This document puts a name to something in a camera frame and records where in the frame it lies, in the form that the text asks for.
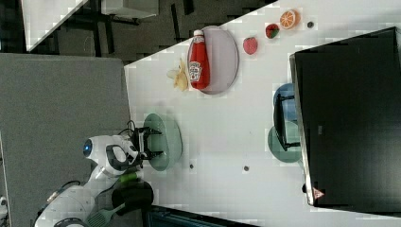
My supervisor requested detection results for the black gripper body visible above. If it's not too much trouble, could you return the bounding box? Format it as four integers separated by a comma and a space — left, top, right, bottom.
130, 127, 148, 166

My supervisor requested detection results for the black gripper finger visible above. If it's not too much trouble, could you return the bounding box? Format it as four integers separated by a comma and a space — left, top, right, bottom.
146, 151, 164, 160
146, 127, 162, 135

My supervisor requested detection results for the mint green oval strainer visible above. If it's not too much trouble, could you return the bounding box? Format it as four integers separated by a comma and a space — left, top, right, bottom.
144, 113, 183, 171

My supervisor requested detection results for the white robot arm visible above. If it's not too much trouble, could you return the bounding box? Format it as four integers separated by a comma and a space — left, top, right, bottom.
33, 127, 164, 227

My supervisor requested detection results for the green marker tube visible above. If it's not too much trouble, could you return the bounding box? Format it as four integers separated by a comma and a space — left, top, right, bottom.
119, 172, 142, 183

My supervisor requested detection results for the black utensil holder cup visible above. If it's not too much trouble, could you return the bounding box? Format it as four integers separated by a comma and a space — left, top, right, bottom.
112, 182, 154, 216

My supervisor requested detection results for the yellow banana peel toy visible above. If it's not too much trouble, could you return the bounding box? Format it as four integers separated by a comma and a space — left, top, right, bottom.
166, 60, 188, 92

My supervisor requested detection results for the red ketchup bottle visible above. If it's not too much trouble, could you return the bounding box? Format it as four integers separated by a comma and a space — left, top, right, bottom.
188, 30, 210, 90

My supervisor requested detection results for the green slotted spatula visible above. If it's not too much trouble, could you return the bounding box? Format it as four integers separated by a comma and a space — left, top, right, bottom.
86, 203, 125, 227

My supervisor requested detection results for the pink strawberry toy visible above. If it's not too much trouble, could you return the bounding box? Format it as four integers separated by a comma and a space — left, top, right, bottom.
243, 37, 258, 55

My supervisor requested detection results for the blue plate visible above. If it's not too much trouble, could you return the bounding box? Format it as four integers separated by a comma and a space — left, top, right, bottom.
273, 83, 297, 122

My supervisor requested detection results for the teal green plate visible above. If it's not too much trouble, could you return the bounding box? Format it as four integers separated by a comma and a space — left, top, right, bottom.
268, 121, 302, 163

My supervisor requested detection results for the red green strawberry toy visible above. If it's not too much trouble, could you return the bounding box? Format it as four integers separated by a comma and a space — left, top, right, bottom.
265, 24, 280, 39

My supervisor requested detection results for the orange slice toy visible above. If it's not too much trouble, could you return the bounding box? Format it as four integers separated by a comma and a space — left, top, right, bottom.
280, 9, 301, 29

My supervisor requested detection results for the black microwave oven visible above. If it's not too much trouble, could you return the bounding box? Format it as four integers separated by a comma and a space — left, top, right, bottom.
290, 26, 401, 217

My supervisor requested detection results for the black oven door handle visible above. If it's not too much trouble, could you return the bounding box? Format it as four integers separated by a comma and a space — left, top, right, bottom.
273, 94, 300, 151

